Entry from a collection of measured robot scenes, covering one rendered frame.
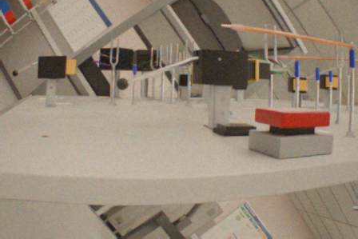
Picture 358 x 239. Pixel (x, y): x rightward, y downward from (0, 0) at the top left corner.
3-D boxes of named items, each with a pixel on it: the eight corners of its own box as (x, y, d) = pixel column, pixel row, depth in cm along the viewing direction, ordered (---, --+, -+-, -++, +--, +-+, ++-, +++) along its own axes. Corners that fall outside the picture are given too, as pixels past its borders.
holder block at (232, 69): (192, 83, 52) (192, 50, 52) (236, 85, 54) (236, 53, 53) (201, 84, 48) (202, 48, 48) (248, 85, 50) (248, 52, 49)
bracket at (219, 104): (203, 125, 53) (204, 84, 53) (221, 125, 54) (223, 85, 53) (214, 130, 49) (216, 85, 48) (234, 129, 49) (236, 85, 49)
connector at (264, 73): (226, 77, 53) (226, 61, 52) (260, 79, 54) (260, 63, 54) (236, 77, 50) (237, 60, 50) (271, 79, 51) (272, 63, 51)
